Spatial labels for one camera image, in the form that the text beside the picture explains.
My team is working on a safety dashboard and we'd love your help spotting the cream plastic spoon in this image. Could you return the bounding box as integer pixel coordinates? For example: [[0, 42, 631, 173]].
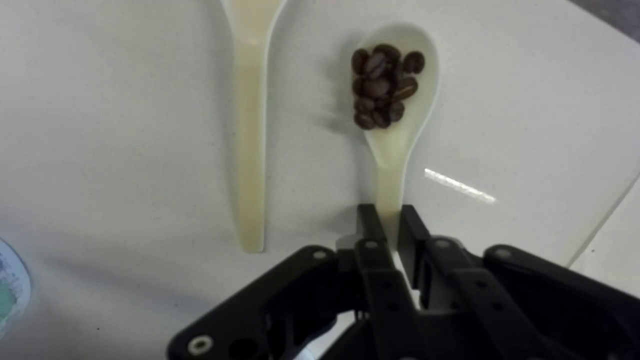
[[218, 0, 291, 256], [349, 23, 443, 255]]

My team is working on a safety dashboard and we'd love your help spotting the dark coffee beans pile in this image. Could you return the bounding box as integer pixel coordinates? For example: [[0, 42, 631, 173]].
[[351, 42, 429, 132]]

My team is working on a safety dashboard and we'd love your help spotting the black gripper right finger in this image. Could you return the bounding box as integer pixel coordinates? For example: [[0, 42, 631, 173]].
[[398, 204, 640, 360]]

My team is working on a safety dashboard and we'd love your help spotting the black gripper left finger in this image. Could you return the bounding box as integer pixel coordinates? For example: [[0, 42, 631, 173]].
[[166, 202, 431, 360]]

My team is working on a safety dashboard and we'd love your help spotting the patterned white paper cup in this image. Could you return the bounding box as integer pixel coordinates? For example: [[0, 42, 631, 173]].
[[0, 236, 35, 336]]

